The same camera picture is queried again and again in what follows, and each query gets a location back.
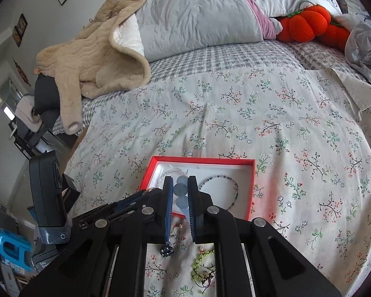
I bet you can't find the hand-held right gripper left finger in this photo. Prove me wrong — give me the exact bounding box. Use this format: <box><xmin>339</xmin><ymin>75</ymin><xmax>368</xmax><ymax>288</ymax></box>
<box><xmin>19</xmin><ymin>176</ymin><xmax>175</xmax><ymax>297</ymax></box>

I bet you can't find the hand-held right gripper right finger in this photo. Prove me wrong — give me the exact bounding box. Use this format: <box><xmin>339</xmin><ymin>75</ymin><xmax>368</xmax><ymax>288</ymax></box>
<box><xmin>188</xmin><ymin>176</ymin><xmax>342</xmax><ymax>297</ymax></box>

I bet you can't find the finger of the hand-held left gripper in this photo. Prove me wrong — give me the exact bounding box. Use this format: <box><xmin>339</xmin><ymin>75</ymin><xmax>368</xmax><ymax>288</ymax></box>
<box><xmin>110</xmin><ymin>189</ymin><xmax>158</xmax><ymax>211</ymax></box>
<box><xmin>77</xmin><ymin>206</ymin><xmax>137</xmax><ymax>224</ymax></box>

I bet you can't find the light blue bead bracelet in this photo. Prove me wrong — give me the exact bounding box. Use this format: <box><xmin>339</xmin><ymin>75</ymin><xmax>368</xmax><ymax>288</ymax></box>
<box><xmin>172</xmin><ymin>175</ymin><xmax>190</xmax><ymax>215</ymax></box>

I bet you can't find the clear bead bracelet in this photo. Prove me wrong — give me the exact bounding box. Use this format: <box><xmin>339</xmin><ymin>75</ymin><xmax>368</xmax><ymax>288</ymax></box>
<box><xmin>159</xmin><ymin>169</ymin><xmax>189</xmax><ymax>181</ymax></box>

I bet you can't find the red jewelry box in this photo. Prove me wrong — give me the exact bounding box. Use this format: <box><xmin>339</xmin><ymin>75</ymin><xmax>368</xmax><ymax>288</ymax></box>
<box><xmin>139</xmin><ymin>156</ymin><xmax>255</xmax><ymax>222</ymax></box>

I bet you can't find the multicolour thin bead bracelet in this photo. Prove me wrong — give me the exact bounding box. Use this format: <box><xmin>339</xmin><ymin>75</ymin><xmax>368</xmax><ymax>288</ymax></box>
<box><xmin>198</xmin><ymin>175</ymin><xmax>239</xmax><ymax>211</ymax></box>

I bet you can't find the green bead bracelet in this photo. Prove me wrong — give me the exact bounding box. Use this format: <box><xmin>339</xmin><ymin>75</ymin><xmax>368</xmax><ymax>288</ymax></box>
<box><xmin>191</xmin><ymin>247</ymin><xmax>217</xmax><ymax>288</ymax></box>

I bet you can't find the small black box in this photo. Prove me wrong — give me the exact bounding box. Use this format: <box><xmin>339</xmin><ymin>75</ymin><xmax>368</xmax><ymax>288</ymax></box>
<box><xmin>61</xmin><ymin>174</ymin><xmax>81</xmax><ymax>205</ymax></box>

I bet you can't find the blue plastic part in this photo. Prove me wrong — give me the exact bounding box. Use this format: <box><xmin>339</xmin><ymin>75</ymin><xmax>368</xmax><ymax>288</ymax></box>
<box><xmin>0</xmin><ymin>227</ymin><xmax>30</xmax><ymax>274</ymax></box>

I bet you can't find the chair with clothes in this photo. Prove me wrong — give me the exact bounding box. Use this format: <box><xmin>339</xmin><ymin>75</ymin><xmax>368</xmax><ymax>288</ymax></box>
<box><xmin>8</xmin><ymin>94</ymin><xmax>51</xmax><ymax>159</ymax></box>

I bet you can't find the black cloth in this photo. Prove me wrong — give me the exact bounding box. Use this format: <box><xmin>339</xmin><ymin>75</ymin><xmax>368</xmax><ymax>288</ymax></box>
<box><xmin>33</xmin><ymin>74</ymin><xmax>69</xmax><ymax>134</ymax></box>

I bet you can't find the beige quilted coat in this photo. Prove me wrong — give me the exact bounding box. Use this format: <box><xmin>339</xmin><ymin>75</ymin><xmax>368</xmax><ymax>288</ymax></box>
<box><xmin>34</xmin><ymin>0</ymin><xmax>156</xmax><ymax>135</ymax></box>

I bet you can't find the grey pillow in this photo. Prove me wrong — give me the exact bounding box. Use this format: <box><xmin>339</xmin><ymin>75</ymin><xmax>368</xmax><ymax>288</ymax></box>
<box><xmin>135</xmin><ymin>0</ymin><xmax>265</xmax><ymax>62</ymax></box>

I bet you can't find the pink cloth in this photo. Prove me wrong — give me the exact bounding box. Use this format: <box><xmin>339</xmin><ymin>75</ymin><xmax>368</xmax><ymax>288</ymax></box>
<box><xmin>233</xmin><ymin>0</ymin><xmax>282</xmax><ymax>41</ymax></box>

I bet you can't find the orange pumpkin plush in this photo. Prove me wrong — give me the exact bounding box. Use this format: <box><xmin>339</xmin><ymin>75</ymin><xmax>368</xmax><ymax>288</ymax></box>
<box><xmin>317</xmin><ymin>22</ymin><xmax>352</xmax><ymax>52</ymax></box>
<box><xmin>277</xmin><ymin>5</ymin><xmax>332</xmax><ymax>43</ymax></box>

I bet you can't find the grey crumpled duvet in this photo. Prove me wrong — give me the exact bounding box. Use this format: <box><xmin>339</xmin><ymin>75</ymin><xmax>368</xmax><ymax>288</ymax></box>
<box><xmin>337</xmin><ymin>0</ymin><xmax>371</xmax><ymax>92</ymax></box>

